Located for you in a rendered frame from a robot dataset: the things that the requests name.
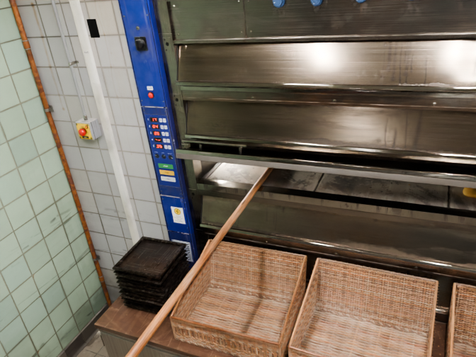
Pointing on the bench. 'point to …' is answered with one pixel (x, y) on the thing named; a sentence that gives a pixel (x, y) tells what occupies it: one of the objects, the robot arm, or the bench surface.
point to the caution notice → (178, 214)
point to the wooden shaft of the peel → (194, 270)
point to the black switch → (141, 43)
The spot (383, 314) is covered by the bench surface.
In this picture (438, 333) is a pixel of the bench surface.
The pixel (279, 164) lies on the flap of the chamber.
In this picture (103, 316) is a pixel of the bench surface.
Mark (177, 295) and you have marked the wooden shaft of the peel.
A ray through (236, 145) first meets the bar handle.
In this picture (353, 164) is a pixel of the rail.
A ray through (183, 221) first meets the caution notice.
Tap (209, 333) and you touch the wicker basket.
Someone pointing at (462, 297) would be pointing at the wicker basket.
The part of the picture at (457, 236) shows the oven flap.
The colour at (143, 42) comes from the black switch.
